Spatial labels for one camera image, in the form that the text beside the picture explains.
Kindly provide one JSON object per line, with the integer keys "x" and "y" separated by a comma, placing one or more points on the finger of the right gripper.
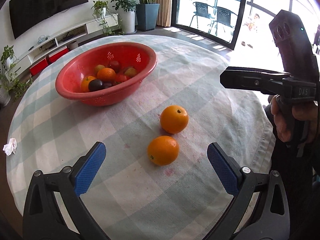
{"x": 231, "y": 72}
{"x": 267, "y": 85}

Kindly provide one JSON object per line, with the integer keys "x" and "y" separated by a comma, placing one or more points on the plant ribbed white pot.
{"x": 4, "y": 97}

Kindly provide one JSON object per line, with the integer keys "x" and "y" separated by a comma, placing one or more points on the crumpled white tissue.
{"x": 10, "y": 147}

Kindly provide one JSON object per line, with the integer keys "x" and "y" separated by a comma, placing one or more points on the yellow-green round fruit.
{"x": 131, "y": 72}

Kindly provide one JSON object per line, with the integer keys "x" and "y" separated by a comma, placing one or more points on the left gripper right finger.
{"x": 226, "y": 168}

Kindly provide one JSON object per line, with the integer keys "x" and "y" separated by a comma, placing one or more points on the tall plant blue pot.
{"x": 147, "y": 12}

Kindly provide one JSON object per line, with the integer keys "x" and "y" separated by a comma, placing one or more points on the leafy plant white pot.
{"x": 127, "y": 15}

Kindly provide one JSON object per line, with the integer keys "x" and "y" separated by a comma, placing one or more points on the black balcony chair left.
{"x": 203, "y": 10}

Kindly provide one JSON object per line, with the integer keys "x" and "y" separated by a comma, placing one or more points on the black balcony chair right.
{"x": 223, "y": 24}

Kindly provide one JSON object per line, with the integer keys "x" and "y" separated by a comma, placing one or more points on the red storage box right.
{"x": 54, "y": 56}

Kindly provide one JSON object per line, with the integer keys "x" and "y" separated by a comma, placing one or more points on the vine plant left of cabinet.
{"x": 9, "y": 79}

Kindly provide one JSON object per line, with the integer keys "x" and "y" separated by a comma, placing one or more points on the red storage box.
{"x": 54, "y": 56}
{"x": 38, "y": 67}

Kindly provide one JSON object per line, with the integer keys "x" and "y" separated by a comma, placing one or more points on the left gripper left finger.
{"x": 86, "y": 168}

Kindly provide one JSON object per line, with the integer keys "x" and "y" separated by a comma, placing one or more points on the black balcony chair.
{"x": 223, "y": 24}
{"x": 203, "y": 10}

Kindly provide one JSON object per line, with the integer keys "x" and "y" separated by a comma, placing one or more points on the orange with stem top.
{"x": 174, "y": 119}

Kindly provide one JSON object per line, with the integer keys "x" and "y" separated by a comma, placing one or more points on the green white checked tablecloth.
{"x": 130, "y": 197}

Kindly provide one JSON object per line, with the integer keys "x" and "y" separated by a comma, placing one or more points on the beige curtain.
{"x": 164, "y": 14}

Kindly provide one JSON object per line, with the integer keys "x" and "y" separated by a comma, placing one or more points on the small white pot on floor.
{"x": 73, "y": 45}

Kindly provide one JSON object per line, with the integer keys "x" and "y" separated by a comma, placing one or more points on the red grape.
{"x": 125, "y": 69}

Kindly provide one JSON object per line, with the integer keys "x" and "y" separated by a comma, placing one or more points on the person on balcony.
{"x": 250, "y": 30}

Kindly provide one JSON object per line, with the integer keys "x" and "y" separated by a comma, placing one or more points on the red storage box left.
{"x": 38, "y": 67}

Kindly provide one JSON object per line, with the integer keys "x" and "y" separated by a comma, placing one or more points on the black wall television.
{"x": 24, "y": 14}

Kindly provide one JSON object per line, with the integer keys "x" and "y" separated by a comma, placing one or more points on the dark plum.
{"x": 95, "y": 85}
{"x": 107, "y": 85}

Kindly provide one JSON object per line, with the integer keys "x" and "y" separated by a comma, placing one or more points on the orange small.
{"x": 85, "y": 83}

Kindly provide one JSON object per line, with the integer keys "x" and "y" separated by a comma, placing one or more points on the red plastic colander bowl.
{"x": 128, "y": 54}

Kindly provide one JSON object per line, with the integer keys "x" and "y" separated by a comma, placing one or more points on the trailing vine plant on cabinet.
{"x": 105, "y": 18}

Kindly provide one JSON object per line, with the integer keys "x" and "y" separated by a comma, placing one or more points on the white tv cabinet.
{"x": 80, "y": 32}

